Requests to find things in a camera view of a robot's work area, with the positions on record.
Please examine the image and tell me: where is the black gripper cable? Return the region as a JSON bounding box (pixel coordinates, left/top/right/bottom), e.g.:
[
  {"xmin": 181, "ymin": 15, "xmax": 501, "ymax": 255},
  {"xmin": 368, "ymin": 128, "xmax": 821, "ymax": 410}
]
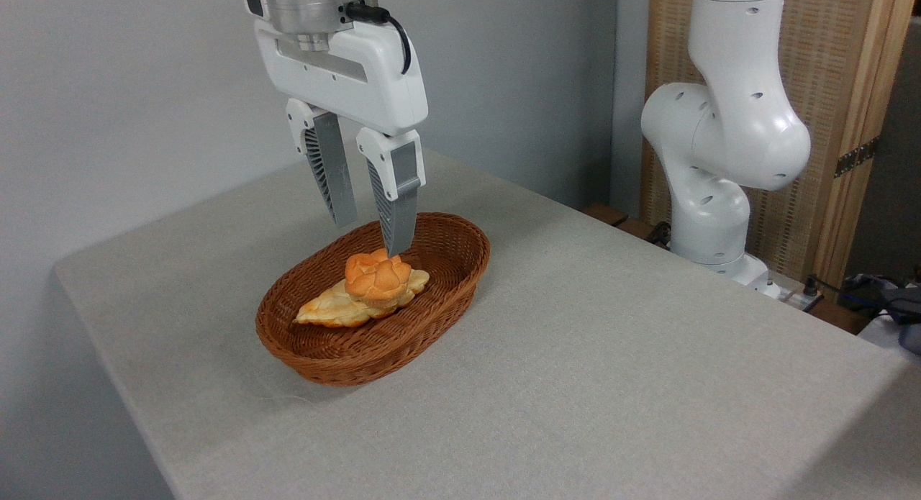
[{"xmin": 345, "ymin": 1, "xmax": 413, "ymax": 76}]

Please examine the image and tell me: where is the round orange bread roll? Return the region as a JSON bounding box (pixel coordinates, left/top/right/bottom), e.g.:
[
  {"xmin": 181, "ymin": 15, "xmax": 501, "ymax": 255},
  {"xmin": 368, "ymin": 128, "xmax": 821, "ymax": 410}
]
[{"xmin": 344, "ymin": 248, "xmax": 412, "ymax": 304}]

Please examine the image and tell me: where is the wooden woven folding screen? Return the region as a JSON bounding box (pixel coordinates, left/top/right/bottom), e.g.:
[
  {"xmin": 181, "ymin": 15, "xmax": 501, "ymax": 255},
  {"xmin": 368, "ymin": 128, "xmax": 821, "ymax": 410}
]
[{"xmin": 640, "ymin": 0, "xmax": 921, "ymax": 285}]

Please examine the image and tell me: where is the black power cable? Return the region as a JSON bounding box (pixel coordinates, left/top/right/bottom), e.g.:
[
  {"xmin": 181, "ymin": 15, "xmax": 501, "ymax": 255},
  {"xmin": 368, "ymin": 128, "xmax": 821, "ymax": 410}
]
[{"xmin": 802, "ymin": 274, "xmax": 921, "ymax": 308}]

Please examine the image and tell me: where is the dark metal screen hinge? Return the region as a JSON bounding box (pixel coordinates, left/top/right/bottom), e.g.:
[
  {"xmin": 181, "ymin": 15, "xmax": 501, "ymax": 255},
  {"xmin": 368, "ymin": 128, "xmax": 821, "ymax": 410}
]
[{"xmin": 834, "ymin": 136, "xmax": 880, "ymax": 178}]

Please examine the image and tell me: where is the long pale bread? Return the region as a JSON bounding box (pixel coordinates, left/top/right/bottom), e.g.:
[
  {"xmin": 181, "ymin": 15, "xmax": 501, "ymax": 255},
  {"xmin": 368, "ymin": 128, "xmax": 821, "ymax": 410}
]
[{"xmin": 294, "ymin": 268, "xmax": 431, "ymax": 329}]

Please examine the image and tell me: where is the white power strip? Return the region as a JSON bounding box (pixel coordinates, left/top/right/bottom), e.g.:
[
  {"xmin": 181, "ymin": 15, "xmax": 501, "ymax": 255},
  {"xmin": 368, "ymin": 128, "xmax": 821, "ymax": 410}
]
[{"xmin": 761, "ymin": 277, "xmax": 825, "ymax": 314}]

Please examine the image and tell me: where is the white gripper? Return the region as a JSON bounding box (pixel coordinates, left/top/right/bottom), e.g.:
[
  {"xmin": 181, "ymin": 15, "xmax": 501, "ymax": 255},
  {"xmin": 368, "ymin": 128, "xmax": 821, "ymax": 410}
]
[{"xmin": 253, "ymin": 17, "xmax": 430, "ymax": 259}]

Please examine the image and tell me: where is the brown wicker basket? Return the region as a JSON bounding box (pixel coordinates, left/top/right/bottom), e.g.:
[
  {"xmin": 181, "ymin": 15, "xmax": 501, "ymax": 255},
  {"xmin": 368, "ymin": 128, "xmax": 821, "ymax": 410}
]
[{"xmin": 255, "ymin": 212, "xmax": 491, "ymax": 386}]

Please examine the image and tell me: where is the dark bag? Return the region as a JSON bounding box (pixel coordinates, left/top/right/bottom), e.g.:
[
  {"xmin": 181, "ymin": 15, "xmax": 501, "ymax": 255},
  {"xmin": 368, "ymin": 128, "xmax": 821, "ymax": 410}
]
[{"xmin": 840, "ymin": 270, "xmax": 921, "ymax": 357}]

